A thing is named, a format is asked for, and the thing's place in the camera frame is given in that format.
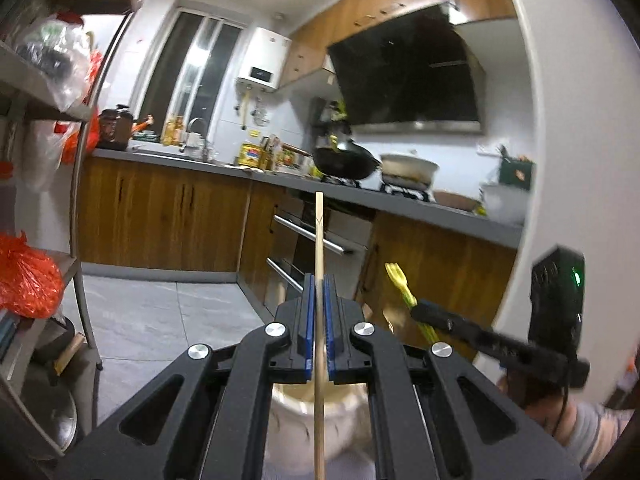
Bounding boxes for round wooden chopstick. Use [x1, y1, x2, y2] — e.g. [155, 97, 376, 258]
[314, 192, 326, 480]

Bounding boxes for yellow tulip fork yellow handle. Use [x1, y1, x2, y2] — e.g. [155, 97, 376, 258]
[385, 262, 439, 344]

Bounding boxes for wooden kitchen cabinets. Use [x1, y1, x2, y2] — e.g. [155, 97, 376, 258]
[78, 155, 518, 346]

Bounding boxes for chrome kitchen faucet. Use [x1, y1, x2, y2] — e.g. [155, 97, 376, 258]
[180, 117, 208, 162]

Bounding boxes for kitchen window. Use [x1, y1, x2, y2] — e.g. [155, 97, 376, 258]
[134, 8, 245, 145]

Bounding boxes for person's right hand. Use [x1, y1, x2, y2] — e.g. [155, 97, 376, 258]
[525, 390, 577, 446]

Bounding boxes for white ceramic double utensil holder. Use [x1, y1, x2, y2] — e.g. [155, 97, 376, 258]
[264, 381, 377, 480]

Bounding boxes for grey stone countertop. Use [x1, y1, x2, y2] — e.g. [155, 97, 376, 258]
[93, 148, 523, 249]

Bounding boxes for built-in steel oven drawers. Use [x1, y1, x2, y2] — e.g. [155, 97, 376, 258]
[265, 191, 373, 313]

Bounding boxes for white ceramic pot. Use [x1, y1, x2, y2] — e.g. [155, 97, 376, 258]
[381, 154, 439, 192]

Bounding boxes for red plastic bag lower shelf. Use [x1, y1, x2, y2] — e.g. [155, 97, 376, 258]
[0, 232, 64, 318]

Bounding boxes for black wok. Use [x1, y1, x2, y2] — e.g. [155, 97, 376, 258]
[312, 139, 381, 181]

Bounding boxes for yellow oil bottle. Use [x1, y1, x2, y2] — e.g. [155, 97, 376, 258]
[238, 143, 262, 168]

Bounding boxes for black range hood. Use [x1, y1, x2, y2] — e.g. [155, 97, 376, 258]
[328, 3, 485, 134]

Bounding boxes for red hanging plastic bag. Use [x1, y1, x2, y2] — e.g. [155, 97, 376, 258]
[60, 49, 104, 166]

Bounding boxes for electric pressure cooker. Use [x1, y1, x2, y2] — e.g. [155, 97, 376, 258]
[96, 104, 134, 151]

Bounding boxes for white water heater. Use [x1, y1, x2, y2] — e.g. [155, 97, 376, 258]
[238, 27, 292, 91]

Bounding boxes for clear plastic bag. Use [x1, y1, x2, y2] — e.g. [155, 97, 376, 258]
[13, 12, 91, 112]

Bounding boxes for steel shelf rack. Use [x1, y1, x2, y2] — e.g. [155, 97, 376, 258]
[1, 0, 139, 463]

